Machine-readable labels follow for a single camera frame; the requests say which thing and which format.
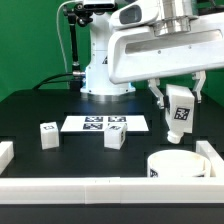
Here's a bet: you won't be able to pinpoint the white camera on stand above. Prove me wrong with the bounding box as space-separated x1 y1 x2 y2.
83 0 117 11

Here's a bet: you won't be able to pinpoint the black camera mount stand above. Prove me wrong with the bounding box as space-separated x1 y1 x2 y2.
63 3 93 91

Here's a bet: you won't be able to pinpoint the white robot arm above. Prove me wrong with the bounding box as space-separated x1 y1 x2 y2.
83 0 224 107

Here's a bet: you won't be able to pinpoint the white tag sheet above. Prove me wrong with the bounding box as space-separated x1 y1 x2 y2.
61 115 149 132

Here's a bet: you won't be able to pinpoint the white U-shaped obstacle wall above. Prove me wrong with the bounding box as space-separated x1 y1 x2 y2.
0 141 224 204

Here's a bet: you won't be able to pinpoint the white cable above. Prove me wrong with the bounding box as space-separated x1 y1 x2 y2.
55 0 83 74

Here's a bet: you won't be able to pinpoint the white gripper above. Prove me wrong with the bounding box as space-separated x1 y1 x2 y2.
108 5 224 109

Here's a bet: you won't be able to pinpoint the black cables on table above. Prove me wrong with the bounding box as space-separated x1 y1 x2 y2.
32 72 75 91

